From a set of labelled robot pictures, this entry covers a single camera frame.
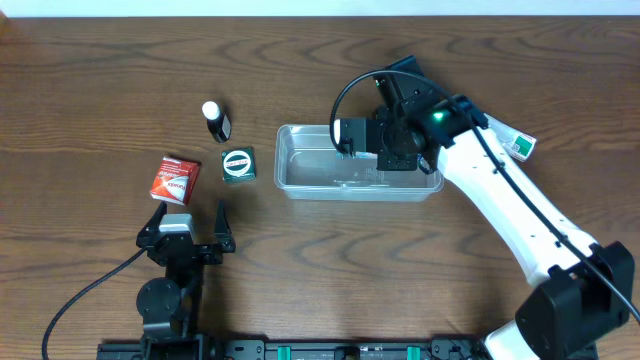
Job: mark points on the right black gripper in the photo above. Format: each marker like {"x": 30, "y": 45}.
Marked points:
{"x": 390, "y": 161}

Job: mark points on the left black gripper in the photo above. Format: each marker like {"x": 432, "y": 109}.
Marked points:
{"x": 224, "y": 241}

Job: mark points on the red white Panadol box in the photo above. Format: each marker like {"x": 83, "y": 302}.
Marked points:
{"x": 175, "y": 180}

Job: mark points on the dark green square box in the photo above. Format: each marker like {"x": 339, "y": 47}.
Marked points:
{"x": 238, "y": 165}

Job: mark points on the white green medicine box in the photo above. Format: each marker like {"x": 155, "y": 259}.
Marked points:
{"x": 517, "y": 144}

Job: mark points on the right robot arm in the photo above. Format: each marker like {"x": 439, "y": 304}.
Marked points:
{"x": 581, "y": 290}

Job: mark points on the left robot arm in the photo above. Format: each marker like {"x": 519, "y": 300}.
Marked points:
{"x": 169, "y": 305}

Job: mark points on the clear plastic container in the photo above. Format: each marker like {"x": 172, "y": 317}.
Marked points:
{"x": 305, "y": 161}

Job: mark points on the black bottle white cap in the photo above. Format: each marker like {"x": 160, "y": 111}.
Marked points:
{"x": 218, "y": 123}

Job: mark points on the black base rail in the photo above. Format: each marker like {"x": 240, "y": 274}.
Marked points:
{"x": 206, "y": 349}

